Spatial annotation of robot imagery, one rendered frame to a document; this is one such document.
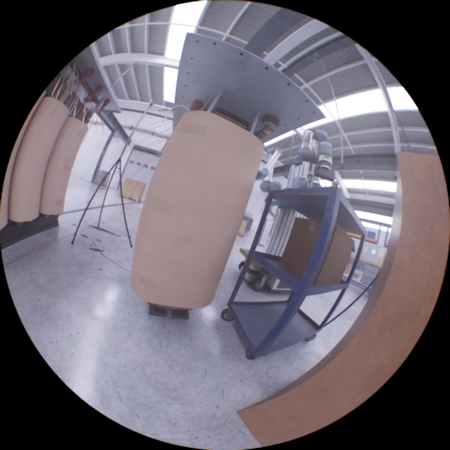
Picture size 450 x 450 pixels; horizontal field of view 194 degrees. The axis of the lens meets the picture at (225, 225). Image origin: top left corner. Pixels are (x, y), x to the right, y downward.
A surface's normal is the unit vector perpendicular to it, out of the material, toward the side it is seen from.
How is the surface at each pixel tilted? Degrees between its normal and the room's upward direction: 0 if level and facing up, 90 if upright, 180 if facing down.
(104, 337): 0
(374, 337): 90
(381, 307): 90
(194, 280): 90
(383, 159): 90
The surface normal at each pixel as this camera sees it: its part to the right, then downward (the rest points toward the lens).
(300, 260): -0.90, -0.29
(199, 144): 0.32, 0.17
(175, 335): 0.32, -0.95
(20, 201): 0.94, 0.33
